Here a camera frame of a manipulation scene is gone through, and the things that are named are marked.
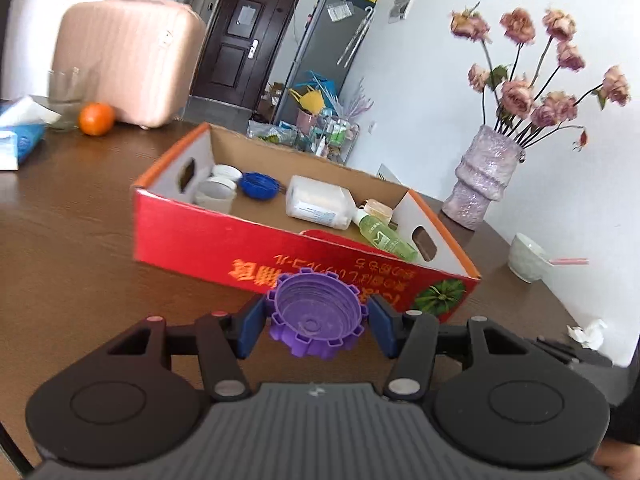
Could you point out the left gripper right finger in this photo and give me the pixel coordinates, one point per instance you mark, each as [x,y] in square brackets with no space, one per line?
[409,339]

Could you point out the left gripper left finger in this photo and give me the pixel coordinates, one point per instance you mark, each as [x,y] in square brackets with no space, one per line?
[224,339]

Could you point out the purple gear lid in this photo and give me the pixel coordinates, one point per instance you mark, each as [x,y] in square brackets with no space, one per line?
[315,314]

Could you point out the green spray bottle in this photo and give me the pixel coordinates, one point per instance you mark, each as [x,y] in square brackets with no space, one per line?
[381,236]

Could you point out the beige toothpick box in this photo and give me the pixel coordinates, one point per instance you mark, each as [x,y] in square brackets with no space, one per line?
[378,210]

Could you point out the blue gear lid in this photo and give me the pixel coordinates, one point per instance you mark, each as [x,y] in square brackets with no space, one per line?
[259,186]

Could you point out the translucent white plastic bottle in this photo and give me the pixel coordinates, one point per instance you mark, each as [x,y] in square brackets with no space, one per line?
[319,202]

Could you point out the white ridged jar lid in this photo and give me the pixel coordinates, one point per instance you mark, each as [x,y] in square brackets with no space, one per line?
[228,172]

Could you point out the crumpled white tissue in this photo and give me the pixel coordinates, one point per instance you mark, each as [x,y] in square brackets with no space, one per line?
[591,336]

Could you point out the pink spoon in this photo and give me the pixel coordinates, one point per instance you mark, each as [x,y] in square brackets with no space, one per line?
[569,262]

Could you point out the red cardboard box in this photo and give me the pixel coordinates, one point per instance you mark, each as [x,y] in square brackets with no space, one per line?
[257,242]

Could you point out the pale green bowl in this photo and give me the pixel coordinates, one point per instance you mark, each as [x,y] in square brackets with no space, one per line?
[527,260]

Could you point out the pink ceramic vase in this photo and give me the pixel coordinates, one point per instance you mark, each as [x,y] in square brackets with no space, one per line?
[483,173]

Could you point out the dried pink roses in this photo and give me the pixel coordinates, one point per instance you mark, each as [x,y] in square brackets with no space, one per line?
[524,108]

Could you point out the orange fruit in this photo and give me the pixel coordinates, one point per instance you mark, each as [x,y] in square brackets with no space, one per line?
[96,119]

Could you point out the blue tissue pack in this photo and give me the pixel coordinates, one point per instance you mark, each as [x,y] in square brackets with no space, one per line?
[22,125]

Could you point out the dark brown door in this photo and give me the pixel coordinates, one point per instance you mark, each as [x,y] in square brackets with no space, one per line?
[241,47]

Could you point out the pink suitcase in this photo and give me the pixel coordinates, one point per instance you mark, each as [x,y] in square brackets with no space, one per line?
[140,55]

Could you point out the glass cup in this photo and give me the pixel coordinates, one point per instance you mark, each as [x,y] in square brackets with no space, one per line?
[66,95]

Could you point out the grey refrigerator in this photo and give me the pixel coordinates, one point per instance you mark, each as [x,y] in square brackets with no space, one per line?
[329,44]

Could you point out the wall electrical panel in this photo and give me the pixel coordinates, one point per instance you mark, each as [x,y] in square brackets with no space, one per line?
[400,10]

